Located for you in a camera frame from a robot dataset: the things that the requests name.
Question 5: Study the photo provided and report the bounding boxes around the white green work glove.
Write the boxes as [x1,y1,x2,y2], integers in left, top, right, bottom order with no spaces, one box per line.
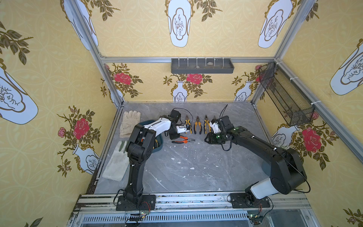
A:
[102,141,129,181]

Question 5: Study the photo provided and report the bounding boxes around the yellow black large pliers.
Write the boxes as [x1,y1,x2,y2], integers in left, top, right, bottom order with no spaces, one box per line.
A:
[185,115,193,134]

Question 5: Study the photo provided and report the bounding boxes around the teal plastic storage box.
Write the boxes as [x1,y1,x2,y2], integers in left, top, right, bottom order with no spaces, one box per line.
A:
[140,120,164,153]

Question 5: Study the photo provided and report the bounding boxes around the yellow black combination pliers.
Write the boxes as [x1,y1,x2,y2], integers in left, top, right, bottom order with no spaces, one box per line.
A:
[204,115,211,134]

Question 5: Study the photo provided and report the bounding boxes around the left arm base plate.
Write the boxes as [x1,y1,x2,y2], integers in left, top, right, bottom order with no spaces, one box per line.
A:
[116,194,156,211]

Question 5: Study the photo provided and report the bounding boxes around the orange black reversed pliers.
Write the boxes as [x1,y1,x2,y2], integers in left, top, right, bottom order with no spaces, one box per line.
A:
[172,136,195,144]

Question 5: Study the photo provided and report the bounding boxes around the grey wall shelf tray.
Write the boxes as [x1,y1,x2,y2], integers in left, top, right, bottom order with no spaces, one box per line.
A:
[171,58,235,74]

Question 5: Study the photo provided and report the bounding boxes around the aluminium corner frame post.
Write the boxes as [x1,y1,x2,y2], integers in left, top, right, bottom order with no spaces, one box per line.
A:
[274,0,316,60]

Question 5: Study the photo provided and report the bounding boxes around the beige work glove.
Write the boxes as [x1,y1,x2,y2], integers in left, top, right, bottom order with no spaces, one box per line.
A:
[120,111,141,138]

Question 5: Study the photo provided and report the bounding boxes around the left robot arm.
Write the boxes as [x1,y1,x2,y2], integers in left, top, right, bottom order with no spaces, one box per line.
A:
[123,116,191,207]

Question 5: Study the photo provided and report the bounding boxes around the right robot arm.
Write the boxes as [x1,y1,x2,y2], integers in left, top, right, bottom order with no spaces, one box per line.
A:
[205,126,307,201]

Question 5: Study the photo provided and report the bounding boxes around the black wire mesh basket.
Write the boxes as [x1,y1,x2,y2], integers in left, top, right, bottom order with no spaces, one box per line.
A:
[257,62,315,126]

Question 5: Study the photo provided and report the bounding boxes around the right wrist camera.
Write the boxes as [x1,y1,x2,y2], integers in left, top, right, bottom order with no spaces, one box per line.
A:
[209,116,234,133]

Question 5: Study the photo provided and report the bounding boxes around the yellow long-nose pliers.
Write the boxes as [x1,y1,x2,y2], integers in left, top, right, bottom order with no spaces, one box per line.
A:
[194,116,202,134]

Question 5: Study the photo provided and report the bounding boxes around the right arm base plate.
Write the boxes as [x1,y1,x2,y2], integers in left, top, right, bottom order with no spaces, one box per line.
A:
[229,193,271,209]

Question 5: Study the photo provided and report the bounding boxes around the aluminium front rail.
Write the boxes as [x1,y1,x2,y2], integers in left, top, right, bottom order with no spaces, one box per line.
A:
[68,191,319,227]

